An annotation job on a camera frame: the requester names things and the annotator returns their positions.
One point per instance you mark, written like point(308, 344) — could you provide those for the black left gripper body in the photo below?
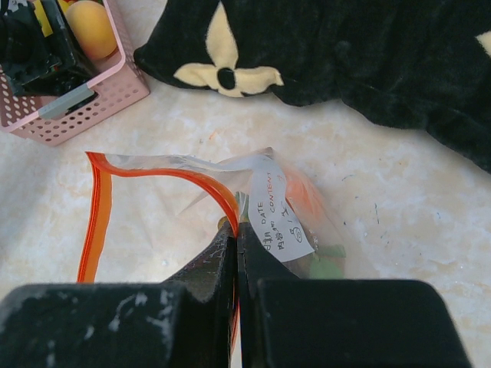
point(40, 55)

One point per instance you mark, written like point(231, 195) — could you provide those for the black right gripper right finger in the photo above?
point(271, 306)

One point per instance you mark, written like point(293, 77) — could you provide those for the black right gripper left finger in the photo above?
point(202, 319)

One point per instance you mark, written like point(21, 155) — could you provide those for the orange persimmon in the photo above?
point(305, 200)

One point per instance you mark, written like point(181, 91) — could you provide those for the clear zip bag orange zipper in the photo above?
point(150, 216)

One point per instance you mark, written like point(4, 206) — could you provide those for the brown longan bunch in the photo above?
point(317, 252)

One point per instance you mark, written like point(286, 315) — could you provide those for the pink plastic basket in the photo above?
point(51, 120)

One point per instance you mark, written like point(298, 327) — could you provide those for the black pillow cream flowers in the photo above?
point(416, 65)

